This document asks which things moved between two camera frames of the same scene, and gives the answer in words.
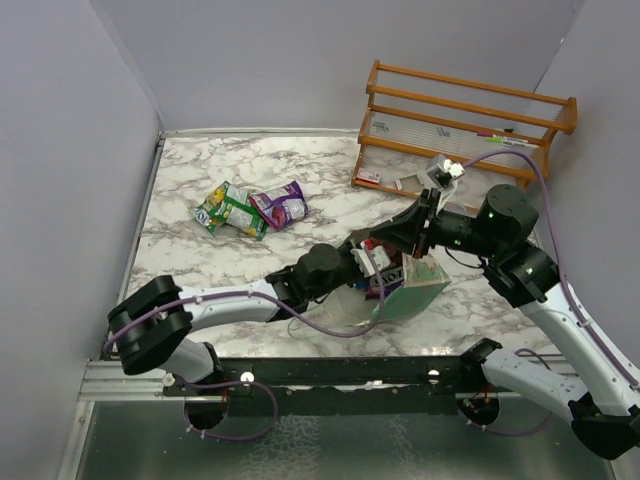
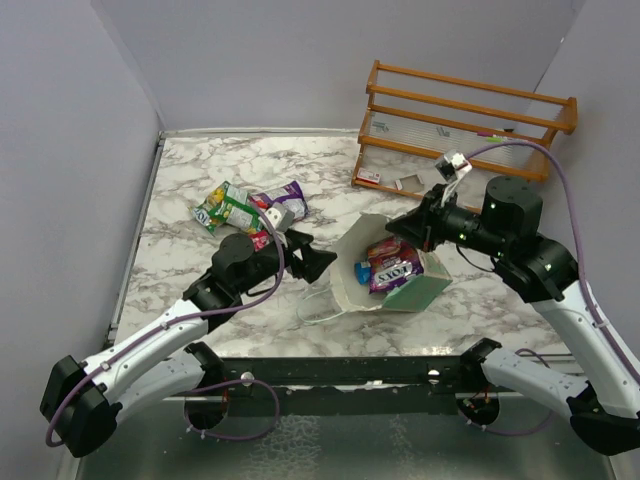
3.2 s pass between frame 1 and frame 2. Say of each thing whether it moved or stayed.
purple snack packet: stayed
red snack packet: moved
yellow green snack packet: stayed
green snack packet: stayed
